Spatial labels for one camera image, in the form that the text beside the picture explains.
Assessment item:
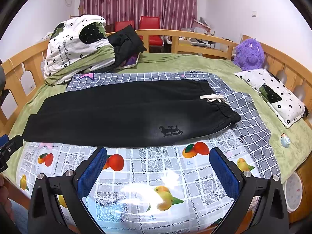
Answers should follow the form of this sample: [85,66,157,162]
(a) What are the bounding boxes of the black pants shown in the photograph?
[22,80,241,147]

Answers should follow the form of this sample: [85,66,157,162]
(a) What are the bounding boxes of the white round basin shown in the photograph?
[282,172,302,213]

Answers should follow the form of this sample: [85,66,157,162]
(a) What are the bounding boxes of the small blue figurine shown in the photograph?
[280,133,291,148]

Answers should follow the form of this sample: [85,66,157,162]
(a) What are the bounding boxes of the blue checked sheet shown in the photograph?
[66,71,281,178]

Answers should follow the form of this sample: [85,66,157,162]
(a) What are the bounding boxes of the fruit print plastic tablecloth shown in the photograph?
[15,129,260,233]

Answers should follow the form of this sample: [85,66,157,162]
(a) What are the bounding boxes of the white floral pillow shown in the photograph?
[234,69,308,128]

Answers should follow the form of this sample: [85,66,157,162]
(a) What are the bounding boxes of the folded white green quilt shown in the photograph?
[43,14,115,85]

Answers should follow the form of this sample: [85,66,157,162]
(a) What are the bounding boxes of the green bed blanket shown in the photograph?
[4,53,311,186]

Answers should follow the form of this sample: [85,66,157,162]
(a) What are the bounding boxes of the purple plush toy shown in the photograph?
[233,39,265,71]

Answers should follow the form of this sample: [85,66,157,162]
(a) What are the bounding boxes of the black clothes pile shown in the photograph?
[94,25,147,73]

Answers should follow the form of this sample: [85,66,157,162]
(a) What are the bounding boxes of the red chair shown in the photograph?
[138,16,165,47]

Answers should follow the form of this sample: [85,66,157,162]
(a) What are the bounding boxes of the red patterned curtain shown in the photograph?
[79,0,197,30]

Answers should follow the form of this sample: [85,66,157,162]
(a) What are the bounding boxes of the wooden bed frame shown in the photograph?
[1,29,311,134]

